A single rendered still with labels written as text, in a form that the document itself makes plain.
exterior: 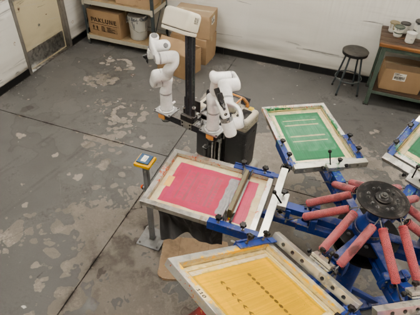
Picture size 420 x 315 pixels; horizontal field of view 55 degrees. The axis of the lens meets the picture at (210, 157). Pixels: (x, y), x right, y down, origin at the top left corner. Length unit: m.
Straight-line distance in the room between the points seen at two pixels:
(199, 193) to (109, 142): 2.20
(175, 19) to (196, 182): 1.11
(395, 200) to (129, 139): 3.18
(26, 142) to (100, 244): 1.78
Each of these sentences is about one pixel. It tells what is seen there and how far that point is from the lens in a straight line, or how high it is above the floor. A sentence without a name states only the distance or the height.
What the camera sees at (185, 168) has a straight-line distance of 2.96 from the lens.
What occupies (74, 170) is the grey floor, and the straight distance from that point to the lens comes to 4.51.
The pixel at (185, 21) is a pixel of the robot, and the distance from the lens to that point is 2.58.
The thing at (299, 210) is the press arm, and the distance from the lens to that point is 2.66.
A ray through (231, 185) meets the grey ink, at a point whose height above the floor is 0.96.
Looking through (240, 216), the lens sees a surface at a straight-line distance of 2.66.
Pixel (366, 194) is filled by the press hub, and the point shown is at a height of 1.31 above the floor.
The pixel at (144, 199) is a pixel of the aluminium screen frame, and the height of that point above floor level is 0.99.
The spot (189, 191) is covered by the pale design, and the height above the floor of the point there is 0.96.
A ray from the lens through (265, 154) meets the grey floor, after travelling 4.63.
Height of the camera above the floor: 2.98
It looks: 41 degrees down
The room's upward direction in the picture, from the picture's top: 3 degrees clockwise
